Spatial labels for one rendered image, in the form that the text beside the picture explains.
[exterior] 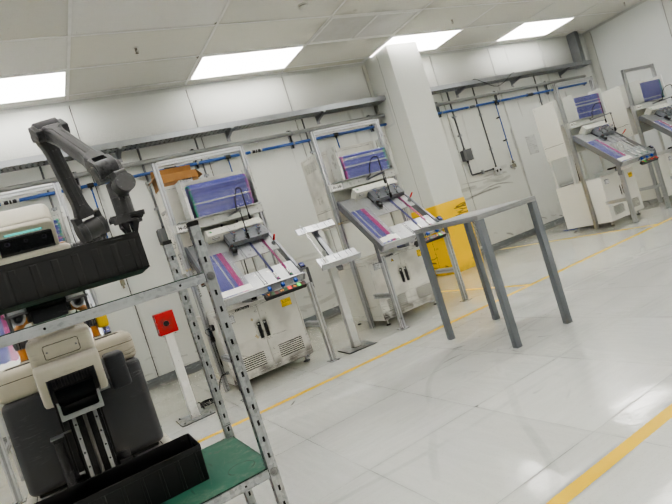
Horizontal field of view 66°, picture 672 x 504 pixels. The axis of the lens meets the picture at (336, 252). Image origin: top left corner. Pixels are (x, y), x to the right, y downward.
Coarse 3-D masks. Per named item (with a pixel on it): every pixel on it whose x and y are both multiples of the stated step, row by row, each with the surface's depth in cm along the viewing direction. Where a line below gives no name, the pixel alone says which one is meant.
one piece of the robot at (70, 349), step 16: (16, 256) 189; (32, 256) 191; (48, 304) 193; (48, 320) 194; (48, 336) 194; (64, 336) 194; (80, 336) 197; (32, 352) 189; (48, 352) 191; (64, 352) 194; (80, 352) 196; (96, 352) 195; (32, 368) 190; (48, 368) 187; (64, 368) 190; (80, 368) 192; (96, 368) 195; (48, 400) 187
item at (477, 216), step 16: (496, 208) 301; (432, 224) 359; (448, 224) 322; (464, 224) 375; (480, 224) 296; (480, 240) 299; (544, 240) 312; (480, 256) 374; (544, 256) 315; (432, 272) 358; (480, 272) 374; (496, 272) 297; (432, 288) 360; (496, 288) 299; (560, 288) 314; (560, 304) 315; (448, 320) 359; (512, 320) 298; (448, 336) 360; (512, 336) 299
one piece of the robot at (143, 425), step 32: (96, 320) 241; (128, 352) 228; (0, 384) 205; (32, 384) 210; (32, 416) 208; (96, 416) 214; (128, 416) 225; (32, 448) 207; (64, 448) 207; (96, 448) 212; (128, 448) 222; (32, 480) 206; (64, 480) 211
